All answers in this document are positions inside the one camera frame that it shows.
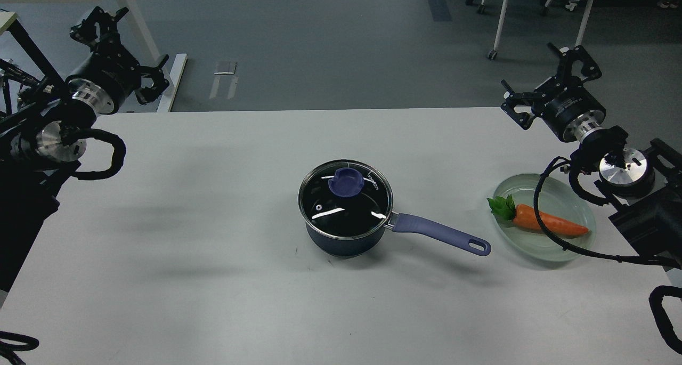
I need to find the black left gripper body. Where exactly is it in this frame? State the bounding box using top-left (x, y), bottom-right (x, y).
top-left (66, 44), bottom-right (142, 115)

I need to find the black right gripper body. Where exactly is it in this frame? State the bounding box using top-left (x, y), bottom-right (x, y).
top-left (538, 79), bottom-right (606, 143)

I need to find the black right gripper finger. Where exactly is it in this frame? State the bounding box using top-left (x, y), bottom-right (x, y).
top-left (547, 43), bottom-right (603, 88)
top-left (501, 79), bottom-right (549, 131)

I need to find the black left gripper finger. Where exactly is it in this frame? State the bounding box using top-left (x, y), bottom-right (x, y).
top-left (134, 54), bottom-right (170, 105)
top-left (70, 6), bottom-right (129, 48)

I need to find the glass pot lid blue knob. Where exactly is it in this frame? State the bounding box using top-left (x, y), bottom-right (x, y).
top-left (298, 160), bottom-right (394, 239)

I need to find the blue saucepan with handle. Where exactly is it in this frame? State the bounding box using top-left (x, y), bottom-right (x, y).
top-left (305, 191), bottom-right (491, 257)

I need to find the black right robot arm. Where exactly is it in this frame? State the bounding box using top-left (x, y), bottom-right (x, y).
top-left (501, 44), bottom-right (681, 270)

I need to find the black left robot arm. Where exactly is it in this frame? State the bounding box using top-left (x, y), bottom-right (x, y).
top-left (1, 6), bottom-right (170, 296)

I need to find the black metal rack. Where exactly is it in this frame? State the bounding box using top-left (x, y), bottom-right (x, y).
top-left (2, 10), bottom-right (68, 119)

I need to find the pale green glass plate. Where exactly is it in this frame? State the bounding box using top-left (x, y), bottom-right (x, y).
top-left (493, 174), bottom-right (595, 263)

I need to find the orange toy carrot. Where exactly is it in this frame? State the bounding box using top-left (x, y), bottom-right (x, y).
top-left (486, 195), bottom-right (590, 237)

